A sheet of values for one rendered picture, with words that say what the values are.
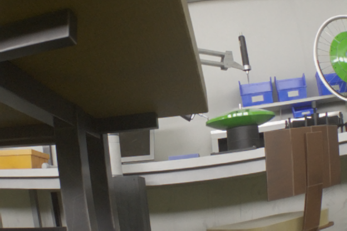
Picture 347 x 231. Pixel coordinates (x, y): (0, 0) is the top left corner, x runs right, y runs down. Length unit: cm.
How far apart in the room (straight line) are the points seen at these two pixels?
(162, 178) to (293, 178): 94
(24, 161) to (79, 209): 161
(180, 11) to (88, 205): 46
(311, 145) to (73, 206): 76
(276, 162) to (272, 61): 183
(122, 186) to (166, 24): 139
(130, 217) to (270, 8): 187
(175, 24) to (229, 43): 264
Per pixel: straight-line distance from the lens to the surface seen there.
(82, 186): 84
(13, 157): 247
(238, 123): 202
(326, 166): 143
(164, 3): 45
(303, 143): 137
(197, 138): 305
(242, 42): 254
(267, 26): 317
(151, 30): 52
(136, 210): 185
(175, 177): 214
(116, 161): 195
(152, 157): 261
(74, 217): 84
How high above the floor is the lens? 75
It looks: 11 degrees up
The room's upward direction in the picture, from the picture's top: 5 degrees counter-clockwise
